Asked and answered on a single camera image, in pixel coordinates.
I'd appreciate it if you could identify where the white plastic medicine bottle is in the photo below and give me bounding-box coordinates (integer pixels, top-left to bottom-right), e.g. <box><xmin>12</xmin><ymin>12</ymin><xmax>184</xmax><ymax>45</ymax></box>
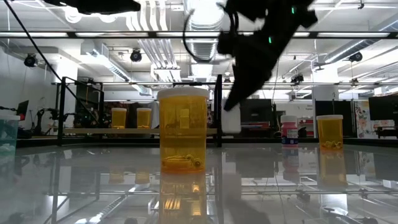
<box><xmin>221</xmin><ymin>98</ymin><xmax>242</xmax><ymax>134</ymax></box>

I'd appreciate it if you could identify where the floral poster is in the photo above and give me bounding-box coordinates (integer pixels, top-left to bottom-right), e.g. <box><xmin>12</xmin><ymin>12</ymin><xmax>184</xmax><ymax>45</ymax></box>
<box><xmin>354</xmin><ymin>100</ymin><xmax>396</xmax><ymax>139</ymax></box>

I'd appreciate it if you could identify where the silver ceiling air duct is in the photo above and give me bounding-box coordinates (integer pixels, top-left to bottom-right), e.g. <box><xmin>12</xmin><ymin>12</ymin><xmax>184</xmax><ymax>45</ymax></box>
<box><xmin>182</xmin><ymin>0</ymin><xmax>227</xmax><ymax>78</ymax></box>

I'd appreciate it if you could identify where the pink medicine bottle white cap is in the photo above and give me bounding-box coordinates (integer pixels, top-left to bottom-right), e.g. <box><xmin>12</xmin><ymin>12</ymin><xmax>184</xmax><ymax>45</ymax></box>
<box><xmin>280</xmin><ymin>115</ymin><xmax>299</xmax><ymax>146</ymax></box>

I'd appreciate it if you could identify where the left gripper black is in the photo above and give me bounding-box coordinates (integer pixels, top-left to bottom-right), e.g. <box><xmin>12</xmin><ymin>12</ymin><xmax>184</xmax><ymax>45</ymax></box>
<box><xmin>43</xmin><ymin>0</ymin><xmax>142</xmax><ymax>16</ymax></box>

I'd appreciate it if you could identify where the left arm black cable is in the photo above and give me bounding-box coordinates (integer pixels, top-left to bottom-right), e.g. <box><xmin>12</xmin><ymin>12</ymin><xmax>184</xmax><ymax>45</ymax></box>
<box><xmin>2</xmin><ymin>0</ymin><xmax>102</xmax><ymax>127</ymax></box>

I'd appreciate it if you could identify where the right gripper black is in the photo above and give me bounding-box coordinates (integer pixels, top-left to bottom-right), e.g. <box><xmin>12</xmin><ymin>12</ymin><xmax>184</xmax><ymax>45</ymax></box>
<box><xmin>223</xmin><ymin>30</ymin><xmax>289</xmax><ymax>112</ymax></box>

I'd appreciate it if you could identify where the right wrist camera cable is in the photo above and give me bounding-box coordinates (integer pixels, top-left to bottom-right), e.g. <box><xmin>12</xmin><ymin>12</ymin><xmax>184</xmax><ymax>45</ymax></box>
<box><xmin>182</xmin><ymin>2</ymin><xmax>231</xmax><ymax>63</ymax></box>

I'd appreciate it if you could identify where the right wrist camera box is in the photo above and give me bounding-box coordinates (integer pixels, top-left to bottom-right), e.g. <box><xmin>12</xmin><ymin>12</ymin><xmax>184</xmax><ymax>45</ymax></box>
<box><xmin>216</xmin><ymin>30</ymin><xmax>239</xmax><ymax>57</ymax></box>

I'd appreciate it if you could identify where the orange pill bottle white cap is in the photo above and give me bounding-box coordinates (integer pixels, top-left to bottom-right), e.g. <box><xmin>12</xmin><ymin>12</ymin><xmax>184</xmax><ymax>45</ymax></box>
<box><xmin>316</xmin><ymin>114</ymin><xmax>344</xmax><ymax>150</ymax></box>
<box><xmin>111</xmin><ymin>107</ymin><xmax>127</xmax><ymax>129</ymax></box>
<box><xmin>136</xmin><ymin>107</ymin><xmax>152</xmax><ymax>129</ymax></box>
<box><xmin>157</xmin><ymin>87</ymin><xmax>210</xmax><ymax>174</ymax></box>

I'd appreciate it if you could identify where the small black monitor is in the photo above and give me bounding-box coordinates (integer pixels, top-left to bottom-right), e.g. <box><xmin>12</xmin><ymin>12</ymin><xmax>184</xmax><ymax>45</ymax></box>
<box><xmin>16</xmin><ymin>100</ymin><xmax>30</xmax><ymax>121</ymax></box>

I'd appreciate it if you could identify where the overhead light bar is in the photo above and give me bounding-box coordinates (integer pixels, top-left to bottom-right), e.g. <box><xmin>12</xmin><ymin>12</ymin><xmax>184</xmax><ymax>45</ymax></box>
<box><xmin>0</xmin><ymin>30</ymin><xmax>398</xmax><ymax>40</ymax></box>

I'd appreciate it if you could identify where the translucent teal bottle white lid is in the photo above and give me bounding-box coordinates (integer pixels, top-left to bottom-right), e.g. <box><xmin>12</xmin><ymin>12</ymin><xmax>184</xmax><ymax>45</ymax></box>
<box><xmin>0</xmin><ymin>114</ymin><xmax>21</xmax><ymax>156</ymax></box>

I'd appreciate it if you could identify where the black monitor screen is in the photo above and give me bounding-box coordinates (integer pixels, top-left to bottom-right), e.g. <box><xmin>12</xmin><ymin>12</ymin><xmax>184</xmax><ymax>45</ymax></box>
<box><xmin>369</xmin><ymin>95</ymin><xmax>398</xmax><ymax>122</ymax></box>

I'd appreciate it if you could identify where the black partition panel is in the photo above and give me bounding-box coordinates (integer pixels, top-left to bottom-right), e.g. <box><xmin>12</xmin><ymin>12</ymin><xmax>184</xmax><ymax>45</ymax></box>
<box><xmin>239</xmin><ymin>98</ymin><xmax>273</xmax><ymax>131</ymax></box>
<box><xmin>315</xmin><ymin>100</ymin><xmax>354</xmax><ymax>138</ymax></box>

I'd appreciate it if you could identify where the black metal shelf frame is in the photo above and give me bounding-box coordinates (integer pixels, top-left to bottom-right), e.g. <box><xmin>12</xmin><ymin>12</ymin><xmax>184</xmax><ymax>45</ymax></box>
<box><xmin>57</xmin><ymin>73</ymin><xmax>223</xmax><ymax>148</ymax></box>

